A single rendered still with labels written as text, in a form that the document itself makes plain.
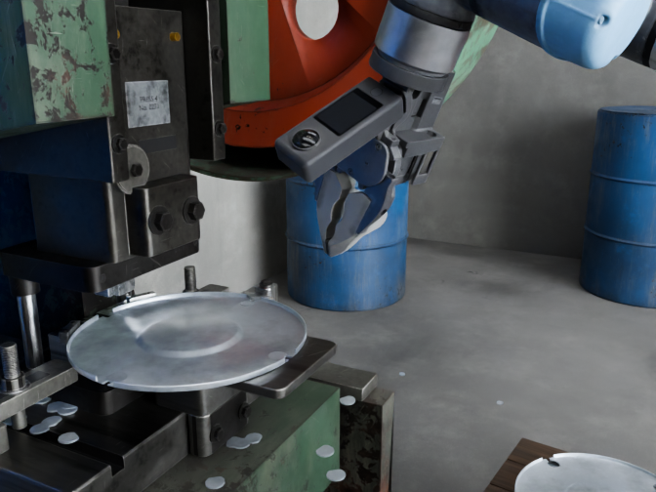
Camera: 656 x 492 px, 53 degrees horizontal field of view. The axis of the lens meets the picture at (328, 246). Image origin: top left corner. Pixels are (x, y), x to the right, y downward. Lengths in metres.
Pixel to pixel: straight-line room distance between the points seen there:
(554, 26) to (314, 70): 0.64
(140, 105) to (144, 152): 0.05
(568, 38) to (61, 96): 0.43
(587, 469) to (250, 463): 0.72
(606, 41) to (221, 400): 0.58
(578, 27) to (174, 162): 0.52
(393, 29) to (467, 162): 3.52
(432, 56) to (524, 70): 3.40
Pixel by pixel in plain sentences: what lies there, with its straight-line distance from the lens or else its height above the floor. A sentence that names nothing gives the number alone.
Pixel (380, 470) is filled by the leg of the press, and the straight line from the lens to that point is 1.07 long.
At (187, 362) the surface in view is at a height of 0.78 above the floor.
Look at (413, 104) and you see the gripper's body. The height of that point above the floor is 1.07.
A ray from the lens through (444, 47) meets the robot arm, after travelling 0.58.
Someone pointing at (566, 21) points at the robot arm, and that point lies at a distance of 0.51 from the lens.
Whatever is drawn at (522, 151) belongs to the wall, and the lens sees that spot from 4.01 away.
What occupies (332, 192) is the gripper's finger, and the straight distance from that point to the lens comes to 0.65.
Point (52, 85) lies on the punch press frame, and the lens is 0.66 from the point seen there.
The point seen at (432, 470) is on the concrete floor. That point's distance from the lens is 1.99.
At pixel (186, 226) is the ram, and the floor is 0.92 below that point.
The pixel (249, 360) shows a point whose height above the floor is 0.78.
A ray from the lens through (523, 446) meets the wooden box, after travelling 1.47.
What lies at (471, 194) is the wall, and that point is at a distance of 4.11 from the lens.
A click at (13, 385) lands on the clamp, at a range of 0.83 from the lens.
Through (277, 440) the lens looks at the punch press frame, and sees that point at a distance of 0.88.
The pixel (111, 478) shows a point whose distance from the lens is 0.77.
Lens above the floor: 1.12
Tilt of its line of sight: 16 degrees down
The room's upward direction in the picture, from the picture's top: straight up
